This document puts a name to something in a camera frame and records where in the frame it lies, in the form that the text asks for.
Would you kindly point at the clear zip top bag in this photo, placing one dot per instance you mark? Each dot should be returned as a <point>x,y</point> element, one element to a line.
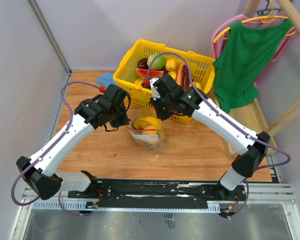
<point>145,142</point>

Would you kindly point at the green cabbage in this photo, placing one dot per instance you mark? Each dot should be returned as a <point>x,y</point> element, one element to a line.
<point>158,64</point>

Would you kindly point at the yellow peach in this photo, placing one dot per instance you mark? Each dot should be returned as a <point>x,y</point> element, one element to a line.
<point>152,132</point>

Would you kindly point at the raw meat slab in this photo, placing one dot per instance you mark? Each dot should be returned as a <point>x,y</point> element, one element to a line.
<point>182,76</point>

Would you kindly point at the pink shirt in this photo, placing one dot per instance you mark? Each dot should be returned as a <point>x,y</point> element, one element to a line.
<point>218,47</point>

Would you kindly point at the wooden clothes rack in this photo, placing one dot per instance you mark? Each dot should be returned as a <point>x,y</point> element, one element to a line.
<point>278,105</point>

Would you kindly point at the blue cloth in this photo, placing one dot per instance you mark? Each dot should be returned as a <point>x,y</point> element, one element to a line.
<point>106,79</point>

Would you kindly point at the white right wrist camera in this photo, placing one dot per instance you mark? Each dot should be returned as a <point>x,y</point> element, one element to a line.
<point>155,94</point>

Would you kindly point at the green tank top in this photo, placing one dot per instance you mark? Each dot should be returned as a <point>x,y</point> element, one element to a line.
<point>247,51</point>

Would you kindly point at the yellow plastic basket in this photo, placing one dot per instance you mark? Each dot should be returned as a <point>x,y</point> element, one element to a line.
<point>202,70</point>

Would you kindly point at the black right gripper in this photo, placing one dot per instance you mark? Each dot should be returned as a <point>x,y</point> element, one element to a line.
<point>160,115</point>

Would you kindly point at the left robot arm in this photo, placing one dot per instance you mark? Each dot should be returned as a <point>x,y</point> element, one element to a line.
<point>39,170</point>

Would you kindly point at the aluminium frame post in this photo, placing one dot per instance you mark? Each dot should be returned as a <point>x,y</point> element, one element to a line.
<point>33,4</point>

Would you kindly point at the yellow clothes hanger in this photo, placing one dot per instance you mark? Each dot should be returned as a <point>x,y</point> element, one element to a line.
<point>224,34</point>

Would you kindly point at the yellow lemon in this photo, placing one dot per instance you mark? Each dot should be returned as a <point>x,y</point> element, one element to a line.
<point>171,65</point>

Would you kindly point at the watermelon slice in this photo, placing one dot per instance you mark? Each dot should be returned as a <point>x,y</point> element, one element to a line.
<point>142,73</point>

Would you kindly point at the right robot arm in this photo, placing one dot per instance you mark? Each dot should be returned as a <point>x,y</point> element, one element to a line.
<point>250,146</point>

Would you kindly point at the yellow banana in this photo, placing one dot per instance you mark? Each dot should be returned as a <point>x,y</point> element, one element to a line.
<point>143,122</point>

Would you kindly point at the grey clothes hanger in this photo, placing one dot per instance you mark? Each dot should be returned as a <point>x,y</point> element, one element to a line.
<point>253,8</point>

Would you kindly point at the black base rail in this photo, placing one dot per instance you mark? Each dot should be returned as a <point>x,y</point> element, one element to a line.
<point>158,194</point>

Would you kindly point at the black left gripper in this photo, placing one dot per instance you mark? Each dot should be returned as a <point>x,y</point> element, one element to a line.
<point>124,120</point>

